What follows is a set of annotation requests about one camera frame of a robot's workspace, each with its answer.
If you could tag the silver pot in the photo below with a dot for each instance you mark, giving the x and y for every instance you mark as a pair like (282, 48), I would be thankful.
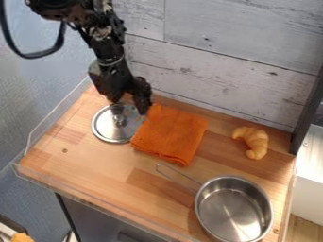
(235, 211)

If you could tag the silver lid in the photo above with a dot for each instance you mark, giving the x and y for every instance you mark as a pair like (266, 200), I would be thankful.
(110, 129)

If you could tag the orange cloth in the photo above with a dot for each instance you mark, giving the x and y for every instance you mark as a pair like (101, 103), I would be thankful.
(170, 135)

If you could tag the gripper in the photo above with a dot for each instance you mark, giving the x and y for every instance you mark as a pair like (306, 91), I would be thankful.
(111, 77)

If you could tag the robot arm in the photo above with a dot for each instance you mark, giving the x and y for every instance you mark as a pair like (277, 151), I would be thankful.
(99, 30)

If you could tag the yellow toy croissant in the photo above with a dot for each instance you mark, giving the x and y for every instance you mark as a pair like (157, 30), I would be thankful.
(257, 141)

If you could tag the yellow toy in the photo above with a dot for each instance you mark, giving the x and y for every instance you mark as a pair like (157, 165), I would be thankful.
(21, 238)

